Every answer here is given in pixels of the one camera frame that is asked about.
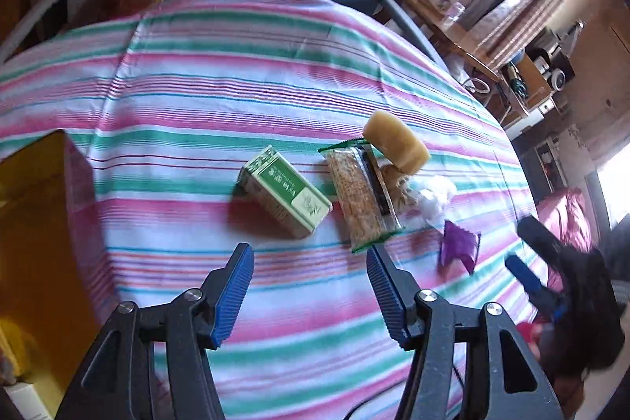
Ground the magenta fabric item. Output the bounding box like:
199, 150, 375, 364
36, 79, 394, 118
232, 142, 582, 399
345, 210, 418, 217
517, 322, 547, 352

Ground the silver black appliance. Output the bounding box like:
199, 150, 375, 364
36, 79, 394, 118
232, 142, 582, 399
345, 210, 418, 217
524, 24, 586, 93

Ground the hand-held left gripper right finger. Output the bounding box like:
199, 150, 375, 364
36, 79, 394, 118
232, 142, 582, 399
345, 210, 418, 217
365, 247, 564, 420

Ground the black cable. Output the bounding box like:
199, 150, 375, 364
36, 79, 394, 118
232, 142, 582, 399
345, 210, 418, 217
345, 393, 399, 420

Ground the open cardboard box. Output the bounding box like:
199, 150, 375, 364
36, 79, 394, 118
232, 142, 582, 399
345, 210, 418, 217
502, 53, 552, 116

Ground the white cord loop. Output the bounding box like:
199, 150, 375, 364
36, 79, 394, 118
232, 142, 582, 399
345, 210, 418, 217
463, 76, 493, 96

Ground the striped side curtain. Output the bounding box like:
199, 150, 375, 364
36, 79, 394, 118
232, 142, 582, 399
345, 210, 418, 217
472, 0, 591, 71

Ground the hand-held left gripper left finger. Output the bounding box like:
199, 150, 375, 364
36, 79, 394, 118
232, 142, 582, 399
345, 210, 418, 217
55, 242, 256, 420

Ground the cream cardboard box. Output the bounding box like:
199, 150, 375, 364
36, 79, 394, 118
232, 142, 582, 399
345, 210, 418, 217
5, 383, 55, 420

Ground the beige round sponge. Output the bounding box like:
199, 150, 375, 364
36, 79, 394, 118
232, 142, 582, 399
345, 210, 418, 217
363, 110, 430, 172

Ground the gold tin box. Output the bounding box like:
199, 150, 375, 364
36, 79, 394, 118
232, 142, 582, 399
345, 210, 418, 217
0, 130, 121, 401

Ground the pink shiny cloth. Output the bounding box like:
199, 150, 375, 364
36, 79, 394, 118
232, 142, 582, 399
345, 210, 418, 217
536, 189, 594, 253

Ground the purple wrapper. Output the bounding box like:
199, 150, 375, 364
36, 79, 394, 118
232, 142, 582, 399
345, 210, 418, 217
439, 219, 482, 276

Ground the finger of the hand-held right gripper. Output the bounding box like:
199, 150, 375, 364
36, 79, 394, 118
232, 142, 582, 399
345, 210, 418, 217
517, 214, 567, 263
504, 254, 567, 317

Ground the wooden side desk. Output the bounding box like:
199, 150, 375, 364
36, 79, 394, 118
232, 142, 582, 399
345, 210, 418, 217
389, 0, 552, 126

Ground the striped tablecloth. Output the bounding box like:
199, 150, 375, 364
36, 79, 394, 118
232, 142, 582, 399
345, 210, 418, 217
0, 0, 542, 420

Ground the green and white box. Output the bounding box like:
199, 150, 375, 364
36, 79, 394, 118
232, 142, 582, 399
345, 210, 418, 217
237, 144, 333, 240

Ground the green-edged snack bar packet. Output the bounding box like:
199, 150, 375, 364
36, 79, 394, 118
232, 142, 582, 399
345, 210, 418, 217
317, 139, 405, 253

